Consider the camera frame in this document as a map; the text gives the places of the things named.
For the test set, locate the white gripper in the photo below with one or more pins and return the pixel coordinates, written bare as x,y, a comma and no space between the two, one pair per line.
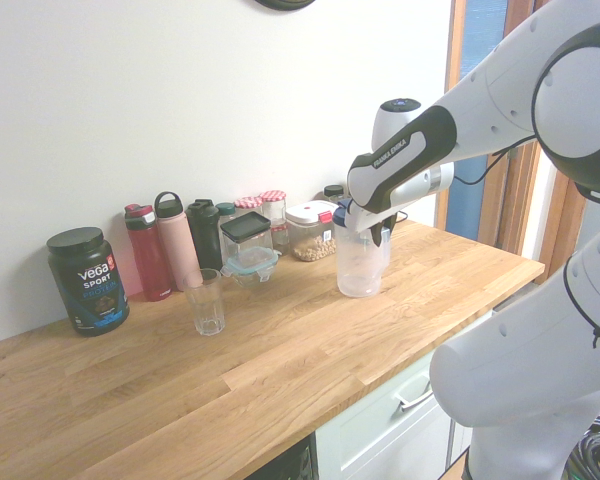
365,217

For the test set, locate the clear pitcher with blue lid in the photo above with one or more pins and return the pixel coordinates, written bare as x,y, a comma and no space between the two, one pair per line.
360,265

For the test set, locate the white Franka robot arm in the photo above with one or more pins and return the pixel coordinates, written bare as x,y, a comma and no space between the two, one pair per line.
510,100

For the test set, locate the red water bottle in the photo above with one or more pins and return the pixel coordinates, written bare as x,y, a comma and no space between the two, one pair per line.
147,255

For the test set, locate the jar with black lid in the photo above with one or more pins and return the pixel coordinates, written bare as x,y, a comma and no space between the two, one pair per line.
333,192

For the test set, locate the nut container with white lid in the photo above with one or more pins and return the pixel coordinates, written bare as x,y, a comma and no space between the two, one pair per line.
310,235

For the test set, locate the small glass jar red-checked lid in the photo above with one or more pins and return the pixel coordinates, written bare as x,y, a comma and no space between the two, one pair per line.
281,239

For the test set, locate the glass container with teal lid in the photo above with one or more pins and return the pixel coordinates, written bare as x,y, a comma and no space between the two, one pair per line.
252,267

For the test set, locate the square container with dark lid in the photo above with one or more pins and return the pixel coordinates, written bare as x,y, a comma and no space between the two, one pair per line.
246,234

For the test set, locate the glass jar with green lid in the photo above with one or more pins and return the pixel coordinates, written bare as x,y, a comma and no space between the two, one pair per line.
226,212

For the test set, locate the black shaker bottle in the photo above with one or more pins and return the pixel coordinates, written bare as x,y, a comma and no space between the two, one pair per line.
205,235

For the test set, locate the clear glass tumbler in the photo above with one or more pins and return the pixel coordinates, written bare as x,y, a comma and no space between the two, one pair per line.
206,305

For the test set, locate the pink bottle with black cap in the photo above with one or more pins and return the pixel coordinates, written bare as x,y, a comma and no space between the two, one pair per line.
176,240

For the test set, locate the black dishwasher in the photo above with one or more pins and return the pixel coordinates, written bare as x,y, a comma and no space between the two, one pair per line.
290,460

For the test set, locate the black Vega protein tub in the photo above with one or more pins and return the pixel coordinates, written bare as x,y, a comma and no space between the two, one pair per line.
87,280

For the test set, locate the wooden door frame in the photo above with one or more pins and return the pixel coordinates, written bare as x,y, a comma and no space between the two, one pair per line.
520,200

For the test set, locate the black round wall clock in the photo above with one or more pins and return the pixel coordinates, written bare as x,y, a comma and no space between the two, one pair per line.
285,4

